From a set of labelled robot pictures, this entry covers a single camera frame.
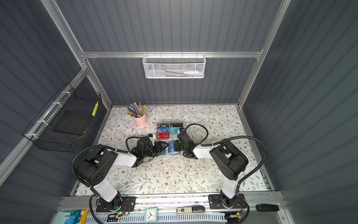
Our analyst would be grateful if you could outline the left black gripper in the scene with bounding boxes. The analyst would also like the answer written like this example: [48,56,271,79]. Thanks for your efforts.
[143,141,169,159]

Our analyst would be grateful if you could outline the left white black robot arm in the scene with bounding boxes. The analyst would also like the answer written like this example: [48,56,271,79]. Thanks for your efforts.
[70,136,169,211]

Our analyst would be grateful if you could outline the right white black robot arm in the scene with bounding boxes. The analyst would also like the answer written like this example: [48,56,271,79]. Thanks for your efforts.
[174,131,249,208]

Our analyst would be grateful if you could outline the teal VIP card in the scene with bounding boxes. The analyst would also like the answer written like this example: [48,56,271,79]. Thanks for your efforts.
[170,127,181,135]

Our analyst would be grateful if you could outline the black plain card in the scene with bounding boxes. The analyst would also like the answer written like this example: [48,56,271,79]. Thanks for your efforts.
[170,122,183,127]

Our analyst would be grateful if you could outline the red VIP card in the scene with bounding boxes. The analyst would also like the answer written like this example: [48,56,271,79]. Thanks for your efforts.
[157,132,170,140]

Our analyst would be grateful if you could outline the blue VIP card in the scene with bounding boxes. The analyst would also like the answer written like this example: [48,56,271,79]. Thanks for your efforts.
[157,127,170,133]

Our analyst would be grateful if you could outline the black VIP card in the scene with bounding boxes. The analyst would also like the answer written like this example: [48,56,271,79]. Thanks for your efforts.
[157,122,170,128]

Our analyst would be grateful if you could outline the pink pencil cup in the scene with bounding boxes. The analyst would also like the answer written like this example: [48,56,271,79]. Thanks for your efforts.
[133,115,147,128]

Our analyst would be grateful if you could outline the coloured pencils bunch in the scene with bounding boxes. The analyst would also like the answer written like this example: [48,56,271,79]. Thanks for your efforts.
[126,102,146,118]

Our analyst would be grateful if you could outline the yellow tag on basket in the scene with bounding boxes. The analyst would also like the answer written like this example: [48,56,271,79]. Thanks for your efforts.
[91,101,99,117]

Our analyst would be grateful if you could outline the small teal desk clock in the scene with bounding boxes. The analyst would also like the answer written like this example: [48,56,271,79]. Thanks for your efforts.
[144,208,158,223]

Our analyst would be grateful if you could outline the silver black label device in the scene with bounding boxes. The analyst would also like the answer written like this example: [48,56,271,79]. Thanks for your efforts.
[176,205,206,215]

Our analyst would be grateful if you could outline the pens in white basket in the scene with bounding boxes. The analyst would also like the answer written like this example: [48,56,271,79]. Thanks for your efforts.
[165,70,204,77]

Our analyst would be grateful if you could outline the black pad in basket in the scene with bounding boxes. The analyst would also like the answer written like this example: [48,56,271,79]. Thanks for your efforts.
[53,111,93,137]

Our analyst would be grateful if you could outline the colourful booklet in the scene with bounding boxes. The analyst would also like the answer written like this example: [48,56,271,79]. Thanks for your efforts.
[53,210,89,224]

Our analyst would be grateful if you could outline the black remote device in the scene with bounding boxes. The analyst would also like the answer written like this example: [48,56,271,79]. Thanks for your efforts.
[255,204,280,212]

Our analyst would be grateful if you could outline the right black corrugated cable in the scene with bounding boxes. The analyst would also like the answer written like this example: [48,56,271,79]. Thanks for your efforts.
[184,123,267,188]

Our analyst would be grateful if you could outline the white wire mesh basket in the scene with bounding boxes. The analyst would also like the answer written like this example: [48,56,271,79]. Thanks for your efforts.
[142,55,207,79]

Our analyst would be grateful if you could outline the black wire wall basket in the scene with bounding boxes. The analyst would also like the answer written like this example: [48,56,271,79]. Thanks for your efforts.
[22,86,102,153]

